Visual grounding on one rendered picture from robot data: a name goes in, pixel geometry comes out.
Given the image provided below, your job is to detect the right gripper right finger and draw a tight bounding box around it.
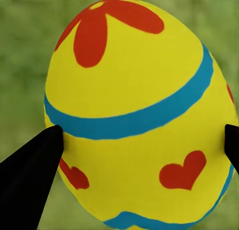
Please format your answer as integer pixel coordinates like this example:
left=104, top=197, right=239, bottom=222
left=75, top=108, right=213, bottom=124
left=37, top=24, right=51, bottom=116
left=225, top=124, right=239, bottom=174

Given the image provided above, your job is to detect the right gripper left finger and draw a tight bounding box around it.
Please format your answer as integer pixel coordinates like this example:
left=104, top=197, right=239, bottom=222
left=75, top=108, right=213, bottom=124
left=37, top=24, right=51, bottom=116
left=0, top=125, right=64, bottom=230

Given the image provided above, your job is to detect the easter egg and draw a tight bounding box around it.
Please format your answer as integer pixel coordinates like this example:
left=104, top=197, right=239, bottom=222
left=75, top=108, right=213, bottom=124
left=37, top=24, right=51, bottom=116
left=45, top=0, right=239, bottom=230

